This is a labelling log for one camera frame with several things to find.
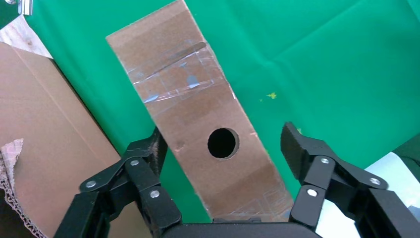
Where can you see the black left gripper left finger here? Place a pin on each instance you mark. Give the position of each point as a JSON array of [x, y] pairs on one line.
[[137, 190]]

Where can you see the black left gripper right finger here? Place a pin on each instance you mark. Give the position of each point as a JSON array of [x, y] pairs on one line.
[[328, 184]]

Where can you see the small cardboard box with hole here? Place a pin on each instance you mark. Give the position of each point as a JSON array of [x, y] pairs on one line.
[[183, 98]]

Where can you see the large open cardboard carton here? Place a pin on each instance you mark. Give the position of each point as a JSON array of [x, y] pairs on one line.
[[49, 124]]

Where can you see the green table cloth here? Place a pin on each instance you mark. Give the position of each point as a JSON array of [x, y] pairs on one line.
[[311, 65]]

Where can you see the silver metal clip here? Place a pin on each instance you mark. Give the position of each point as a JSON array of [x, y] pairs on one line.
[[23, 6]]

